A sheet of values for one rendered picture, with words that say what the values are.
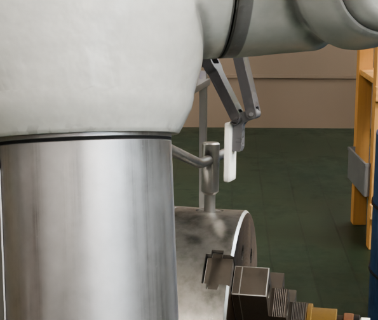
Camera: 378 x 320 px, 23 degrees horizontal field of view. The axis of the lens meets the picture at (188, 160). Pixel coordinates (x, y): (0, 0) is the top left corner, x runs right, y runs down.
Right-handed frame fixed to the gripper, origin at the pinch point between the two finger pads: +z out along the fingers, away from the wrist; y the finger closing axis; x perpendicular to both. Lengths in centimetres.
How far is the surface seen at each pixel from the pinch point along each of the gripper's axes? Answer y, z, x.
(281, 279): 8.6, 17.5, 15.2
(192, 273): 3.3, 11.8, -8.1
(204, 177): 1.4, 2.4, 2.4
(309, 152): -96, 66, 612
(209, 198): 2.0, 5.0, 2.8
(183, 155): 2.3, -1.5, -9.1
